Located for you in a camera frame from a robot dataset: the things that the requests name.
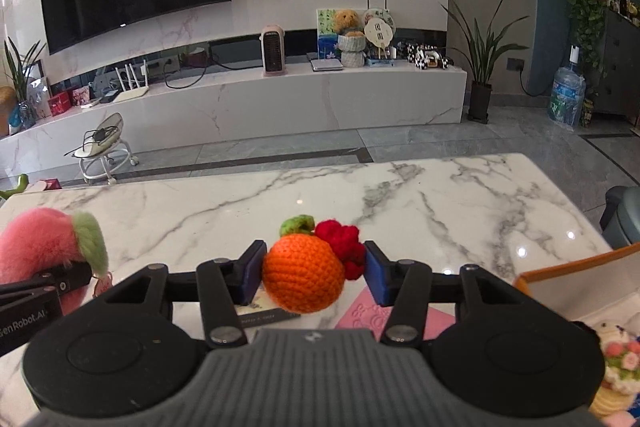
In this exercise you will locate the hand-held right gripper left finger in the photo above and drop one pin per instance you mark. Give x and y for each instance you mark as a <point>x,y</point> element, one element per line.
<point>252,274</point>

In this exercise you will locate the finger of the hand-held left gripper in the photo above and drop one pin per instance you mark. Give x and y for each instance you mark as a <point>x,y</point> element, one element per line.
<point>72,279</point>

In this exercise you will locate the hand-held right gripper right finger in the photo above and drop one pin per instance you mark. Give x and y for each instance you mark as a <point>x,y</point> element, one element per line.
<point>377,274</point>

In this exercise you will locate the crochet orange toy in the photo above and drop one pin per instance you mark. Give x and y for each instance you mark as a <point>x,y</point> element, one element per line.
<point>302,274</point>

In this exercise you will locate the pink peach plush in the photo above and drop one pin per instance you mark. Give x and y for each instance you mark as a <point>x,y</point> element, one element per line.
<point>35,239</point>

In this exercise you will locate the orange cardboard box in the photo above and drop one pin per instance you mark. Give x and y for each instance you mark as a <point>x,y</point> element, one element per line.
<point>560,292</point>

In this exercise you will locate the crochet bunny doll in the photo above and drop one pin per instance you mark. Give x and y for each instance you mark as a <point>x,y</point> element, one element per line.
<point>620,357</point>

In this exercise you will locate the dark picture booklet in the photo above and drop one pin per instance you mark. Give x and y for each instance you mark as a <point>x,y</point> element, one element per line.
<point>270,309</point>

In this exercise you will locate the pink card holder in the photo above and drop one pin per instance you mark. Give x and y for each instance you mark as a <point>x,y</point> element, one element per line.
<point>360,317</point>

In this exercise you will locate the green toy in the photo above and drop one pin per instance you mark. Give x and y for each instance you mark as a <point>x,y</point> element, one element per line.
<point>15,189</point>

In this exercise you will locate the white wheeled stool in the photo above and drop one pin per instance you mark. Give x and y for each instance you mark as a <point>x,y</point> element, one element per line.
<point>102,142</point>

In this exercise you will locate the white marble television console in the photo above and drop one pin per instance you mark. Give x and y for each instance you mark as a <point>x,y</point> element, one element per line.
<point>280,107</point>

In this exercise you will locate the red gift box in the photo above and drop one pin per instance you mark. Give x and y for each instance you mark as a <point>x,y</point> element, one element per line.
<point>60,103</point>

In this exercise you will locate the pink gift box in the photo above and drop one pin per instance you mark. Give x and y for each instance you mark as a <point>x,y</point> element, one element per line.
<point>80,96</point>

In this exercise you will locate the golden brown vase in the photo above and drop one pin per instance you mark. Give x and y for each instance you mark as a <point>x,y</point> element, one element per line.
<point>6,107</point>

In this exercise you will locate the white router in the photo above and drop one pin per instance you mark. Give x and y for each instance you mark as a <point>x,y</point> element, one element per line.
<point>131,93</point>

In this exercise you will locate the long leaf potted plant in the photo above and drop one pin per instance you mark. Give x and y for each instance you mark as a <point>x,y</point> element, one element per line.
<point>481,99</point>

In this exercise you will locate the leafy plant in glass vase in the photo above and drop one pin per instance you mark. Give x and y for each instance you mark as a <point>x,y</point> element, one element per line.
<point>20,72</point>

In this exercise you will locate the silver flat device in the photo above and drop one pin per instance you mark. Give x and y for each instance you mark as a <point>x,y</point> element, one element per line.
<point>325,64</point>

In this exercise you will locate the pink space heater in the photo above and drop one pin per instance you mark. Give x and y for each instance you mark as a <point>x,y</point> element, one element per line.
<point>273,52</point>

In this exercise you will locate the black white checkered toy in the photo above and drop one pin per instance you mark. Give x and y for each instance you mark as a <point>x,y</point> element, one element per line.
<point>427,56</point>

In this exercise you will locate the blue green painting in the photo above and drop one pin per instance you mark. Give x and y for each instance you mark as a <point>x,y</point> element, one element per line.
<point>324,39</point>

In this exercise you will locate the round paper fan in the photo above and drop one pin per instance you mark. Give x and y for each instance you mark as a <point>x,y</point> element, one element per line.
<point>378,29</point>

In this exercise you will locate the grey chair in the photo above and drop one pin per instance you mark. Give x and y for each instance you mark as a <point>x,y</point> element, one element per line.
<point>622,214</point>

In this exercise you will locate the brown teddy bear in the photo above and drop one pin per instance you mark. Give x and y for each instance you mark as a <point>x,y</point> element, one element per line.
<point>348,21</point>

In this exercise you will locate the large water bottle with pump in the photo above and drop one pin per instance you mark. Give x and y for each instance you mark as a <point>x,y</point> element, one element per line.
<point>566,99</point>

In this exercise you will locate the dark grey cabinet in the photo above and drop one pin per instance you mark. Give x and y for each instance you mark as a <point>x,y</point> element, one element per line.
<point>620,67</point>

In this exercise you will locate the black wall socket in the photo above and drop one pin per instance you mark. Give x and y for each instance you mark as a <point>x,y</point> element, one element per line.
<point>515,64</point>

